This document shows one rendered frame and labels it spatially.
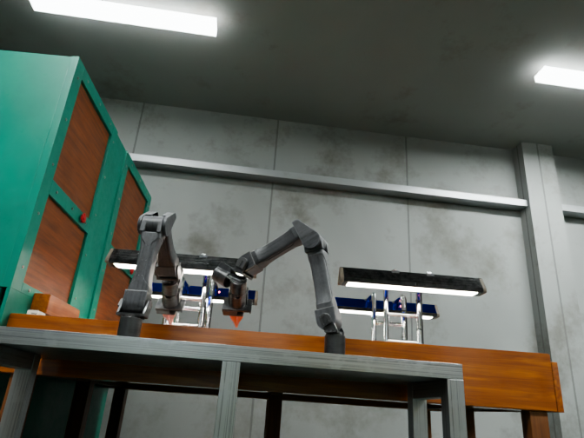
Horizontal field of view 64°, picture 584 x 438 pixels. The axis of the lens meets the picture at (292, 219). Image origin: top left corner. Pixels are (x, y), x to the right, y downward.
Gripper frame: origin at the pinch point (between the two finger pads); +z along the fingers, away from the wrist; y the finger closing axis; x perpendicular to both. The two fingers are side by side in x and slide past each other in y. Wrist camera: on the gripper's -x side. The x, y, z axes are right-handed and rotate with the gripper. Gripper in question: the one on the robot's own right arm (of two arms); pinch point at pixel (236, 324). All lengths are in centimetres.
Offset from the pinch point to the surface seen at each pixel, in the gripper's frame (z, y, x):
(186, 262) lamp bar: -4.8, 24.4, -30.8
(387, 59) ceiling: -66, -83, -229
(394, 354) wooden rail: -4, -54, 14
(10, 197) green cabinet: -36, 82, -16
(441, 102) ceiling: -33, -139, -258
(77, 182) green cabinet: -28, 74, -51
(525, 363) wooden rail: -4, -99, 14
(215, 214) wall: 64, 40, -212
